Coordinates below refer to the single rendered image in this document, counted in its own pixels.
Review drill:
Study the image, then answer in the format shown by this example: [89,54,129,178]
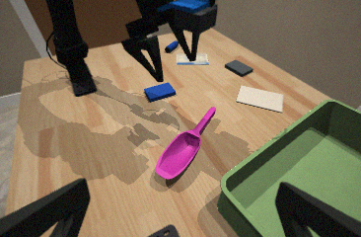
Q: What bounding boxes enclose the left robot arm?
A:
[46,0,218,97]

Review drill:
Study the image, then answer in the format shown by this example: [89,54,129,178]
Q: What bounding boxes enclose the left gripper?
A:
[121,0,215,82]

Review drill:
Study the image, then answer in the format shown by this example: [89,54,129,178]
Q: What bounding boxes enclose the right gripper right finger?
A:
[275,182,361,237]

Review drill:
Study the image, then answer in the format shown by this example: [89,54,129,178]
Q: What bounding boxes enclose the green plastic litter pan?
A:
[217,99,361,237]

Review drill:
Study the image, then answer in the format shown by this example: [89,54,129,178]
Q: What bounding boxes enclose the blue rectangular block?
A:
[144,82,176,102]

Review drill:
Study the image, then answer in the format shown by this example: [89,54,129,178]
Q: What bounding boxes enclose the pink plastic scoop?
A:
[156,107,216,179]

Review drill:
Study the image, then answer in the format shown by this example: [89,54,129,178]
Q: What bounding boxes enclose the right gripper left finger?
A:
[0,178,91,237]

